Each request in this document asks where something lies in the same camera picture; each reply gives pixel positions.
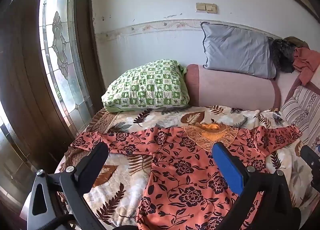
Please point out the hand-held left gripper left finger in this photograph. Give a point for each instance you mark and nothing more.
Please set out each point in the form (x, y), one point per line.
(93, 158)

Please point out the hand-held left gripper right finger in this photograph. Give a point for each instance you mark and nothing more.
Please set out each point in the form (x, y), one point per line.
(228, 167)

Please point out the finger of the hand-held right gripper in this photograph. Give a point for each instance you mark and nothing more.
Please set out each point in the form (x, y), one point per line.
(310, 162)

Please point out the orange floral shirt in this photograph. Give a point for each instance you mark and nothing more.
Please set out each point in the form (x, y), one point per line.
(190, 170)

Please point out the leaf print fleece blanket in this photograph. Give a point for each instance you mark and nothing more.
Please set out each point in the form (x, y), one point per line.
(117, 190)

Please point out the striped cushion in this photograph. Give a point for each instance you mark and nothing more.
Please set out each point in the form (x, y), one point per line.
(303, 110)

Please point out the pink bolster cushion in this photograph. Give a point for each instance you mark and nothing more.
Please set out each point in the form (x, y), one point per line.
(232, 90)

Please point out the pale pink bed sheet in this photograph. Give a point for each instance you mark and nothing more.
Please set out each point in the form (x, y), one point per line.
(287, 85)

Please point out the green checked pillow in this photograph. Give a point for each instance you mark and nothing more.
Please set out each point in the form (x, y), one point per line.
(147, 85)

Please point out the rust orange cloth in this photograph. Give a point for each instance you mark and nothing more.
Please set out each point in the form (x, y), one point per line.
(306, 65)

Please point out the black furry cloth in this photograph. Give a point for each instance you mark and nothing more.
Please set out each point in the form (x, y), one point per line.
(281, 56)

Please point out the grey blue pillow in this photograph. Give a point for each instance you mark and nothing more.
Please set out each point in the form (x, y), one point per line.
(237, 50)

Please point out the stained glass window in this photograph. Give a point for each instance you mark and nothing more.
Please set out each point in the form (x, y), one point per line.
(61, 45)

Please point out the olive brown cloth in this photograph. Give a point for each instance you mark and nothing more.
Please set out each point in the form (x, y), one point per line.
(296, 41)

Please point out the dark wooden door frame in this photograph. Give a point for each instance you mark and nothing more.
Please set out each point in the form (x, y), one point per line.
(20, 70)

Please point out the beige light switch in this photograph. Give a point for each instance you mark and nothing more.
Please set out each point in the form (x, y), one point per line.
(206, 8)

